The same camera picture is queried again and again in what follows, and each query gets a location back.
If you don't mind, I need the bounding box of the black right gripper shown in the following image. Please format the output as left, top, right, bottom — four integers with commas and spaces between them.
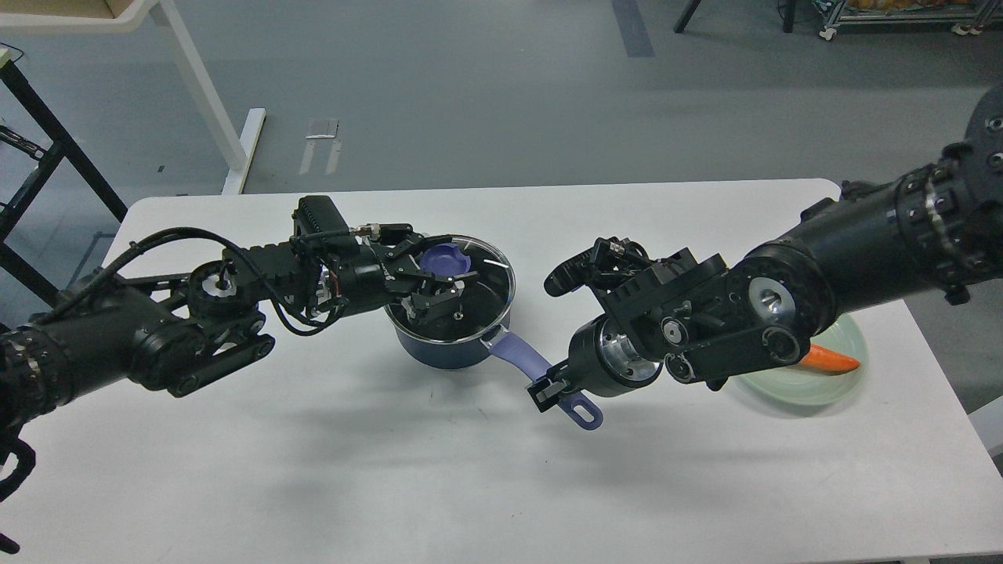
526, 316, 663, 413

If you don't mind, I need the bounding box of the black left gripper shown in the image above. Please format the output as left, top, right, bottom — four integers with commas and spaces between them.
291, 195, 480, 326

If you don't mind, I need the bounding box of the blue saucepan with handle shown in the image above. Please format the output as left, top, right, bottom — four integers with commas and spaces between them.
384, 235, 605, 431

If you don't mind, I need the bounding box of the glass lid with blue knob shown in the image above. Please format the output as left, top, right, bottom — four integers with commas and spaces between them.
384, 235, 516, 344

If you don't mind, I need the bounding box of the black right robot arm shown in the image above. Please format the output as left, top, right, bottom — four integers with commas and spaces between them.
529, 86, 1002, 410

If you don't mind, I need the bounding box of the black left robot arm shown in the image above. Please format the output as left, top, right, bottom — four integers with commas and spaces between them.
2, 196, 480, 497

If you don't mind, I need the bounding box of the pale green glass plate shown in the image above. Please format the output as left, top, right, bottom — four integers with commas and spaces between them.
732, 314, 868, 407

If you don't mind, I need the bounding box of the orange carrot with leaves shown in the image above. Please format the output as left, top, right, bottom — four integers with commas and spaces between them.
794, 343, 862, 376

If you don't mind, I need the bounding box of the metal wheeled cart base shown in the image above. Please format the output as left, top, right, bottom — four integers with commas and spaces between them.
812, 1, 1001, 42

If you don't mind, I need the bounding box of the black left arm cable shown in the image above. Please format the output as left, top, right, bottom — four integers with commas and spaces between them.
94, 227, 346, 338

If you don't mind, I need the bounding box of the white desk frame leg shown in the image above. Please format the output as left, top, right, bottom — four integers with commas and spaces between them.
1, 1, 266, 195

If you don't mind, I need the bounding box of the black metal rack frame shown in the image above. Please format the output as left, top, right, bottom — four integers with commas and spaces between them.
1, 48, 128, 306

